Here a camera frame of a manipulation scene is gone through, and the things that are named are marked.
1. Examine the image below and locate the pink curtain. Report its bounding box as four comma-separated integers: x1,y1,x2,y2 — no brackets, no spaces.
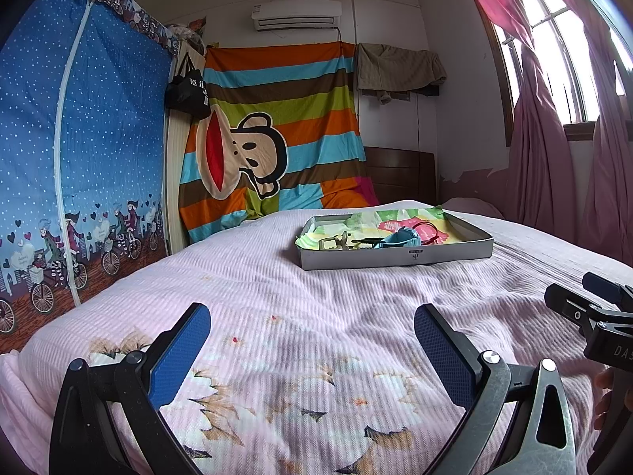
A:
455,0,633,263

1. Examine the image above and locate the red hair tie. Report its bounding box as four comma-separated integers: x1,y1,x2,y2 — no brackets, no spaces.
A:
408,218,441,245

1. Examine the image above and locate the silver metal clip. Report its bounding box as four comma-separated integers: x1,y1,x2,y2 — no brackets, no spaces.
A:
319,232,349,253

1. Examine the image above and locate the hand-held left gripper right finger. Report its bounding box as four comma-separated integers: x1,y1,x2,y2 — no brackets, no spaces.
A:
414,303,578,475

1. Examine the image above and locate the thin wall cable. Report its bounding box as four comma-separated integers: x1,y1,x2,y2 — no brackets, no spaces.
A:
414,91,424,152

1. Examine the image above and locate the white air conditioner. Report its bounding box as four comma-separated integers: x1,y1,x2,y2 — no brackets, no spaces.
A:
251,0,343,31

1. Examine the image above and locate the striped monkey print cloth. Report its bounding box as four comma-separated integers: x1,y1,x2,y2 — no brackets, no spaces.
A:
178,42,381,243

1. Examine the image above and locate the black tote bag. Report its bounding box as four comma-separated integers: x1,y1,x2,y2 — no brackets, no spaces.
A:
164,52,211,120

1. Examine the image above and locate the person's right hand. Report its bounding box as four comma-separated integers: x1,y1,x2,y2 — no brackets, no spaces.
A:
593,366,616,431

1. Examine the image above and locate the blue dotted fabric wardrobe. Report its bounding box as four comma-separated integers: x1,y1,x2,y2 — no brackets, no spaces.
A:
0,0,174,352

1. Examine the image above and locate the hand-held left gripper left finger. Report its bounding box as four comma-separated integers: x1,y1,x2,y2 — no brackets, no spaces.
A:
49,302,212,475

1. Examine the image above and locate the olive hanging garment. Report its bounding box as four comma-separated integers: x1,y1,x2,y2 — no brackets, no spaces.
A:
356,43,448,106

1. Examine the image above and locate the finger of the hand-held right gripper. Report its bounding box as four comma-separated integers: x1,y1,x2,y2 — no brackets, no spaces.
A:
544,283,603,340
582,272,633,315

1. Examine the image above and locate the pink pillow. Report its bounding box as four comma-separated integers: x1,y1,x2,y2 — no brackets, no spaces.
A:
442,197,505,221

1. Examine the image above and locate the pink ribbed bed sheet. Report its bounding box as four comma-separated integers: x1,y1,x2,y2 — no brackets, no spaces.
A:
0,200,633,475

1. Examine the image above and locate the grey metal tray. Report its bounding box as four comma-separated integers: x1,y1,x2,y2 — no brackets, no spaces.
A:
295,210,495,272

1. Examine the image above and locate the window with white bars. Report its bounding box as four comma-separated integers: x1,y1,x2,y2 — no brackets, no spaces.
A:
487,0,633,144

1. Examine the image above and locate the brown wooden headboard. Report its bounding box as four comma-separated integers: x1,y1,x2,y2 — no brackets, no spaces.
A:
363,146,437,206

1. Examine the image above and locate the blue wrist watch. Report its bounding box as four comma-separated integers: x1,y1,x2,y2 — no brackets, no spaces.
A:
372,225,423,249

